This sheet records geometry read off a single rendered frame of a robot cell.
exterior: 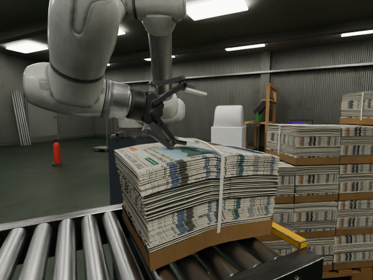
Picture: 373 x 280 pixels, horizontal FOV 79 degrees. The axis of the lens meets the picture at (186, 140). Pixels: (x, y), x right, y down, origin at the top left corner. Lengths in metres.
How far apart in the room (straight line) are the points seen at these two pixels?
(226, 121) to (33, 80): 3.93
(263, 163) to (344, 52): 8.58
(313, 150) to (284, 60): 7.63
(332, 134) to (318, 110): 7.27
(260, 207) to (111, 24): 0.55
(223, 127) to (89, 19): 3.94
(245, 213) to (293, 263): 0.15
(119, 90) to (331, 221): 1.52
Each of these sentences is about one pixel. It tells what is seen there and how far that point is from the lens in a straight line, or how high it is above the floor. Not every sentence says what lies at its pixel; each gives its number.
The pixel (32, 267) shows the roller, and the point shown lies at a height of 0.80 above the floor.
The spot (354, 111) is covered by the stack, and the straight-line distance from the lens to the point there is 2.03.
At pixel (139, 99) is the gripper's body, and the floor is 1.17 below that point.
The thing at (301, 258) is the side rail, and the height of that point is 0.80.
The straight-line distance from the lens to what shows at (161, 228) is 0.53.
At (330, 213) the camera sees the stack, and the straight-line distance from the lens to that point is 1.72.
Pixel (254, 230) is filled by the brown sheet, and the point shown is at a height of 0.83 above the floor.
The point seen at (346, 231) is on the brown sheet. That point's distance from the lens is 1.85.
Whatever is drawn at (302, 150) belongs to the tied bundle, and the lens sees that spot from 1.51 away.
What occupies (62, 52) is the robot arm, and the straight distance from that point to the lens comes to 0.46.
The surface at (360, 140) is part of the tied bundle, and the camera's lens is 1.74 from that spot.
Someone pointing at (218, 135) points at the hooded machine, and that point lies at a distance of 4.29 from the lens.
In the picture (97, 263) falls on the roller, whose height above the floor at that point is 0.80.
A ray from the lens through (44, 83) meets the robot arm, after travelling 0.53.
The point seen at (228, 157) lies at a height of 1.03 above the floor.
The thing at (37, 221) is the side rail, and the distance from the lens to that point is 0.89.
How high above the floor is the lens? 1.13
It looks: 6 degrees down
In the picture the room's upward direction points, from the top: straight up
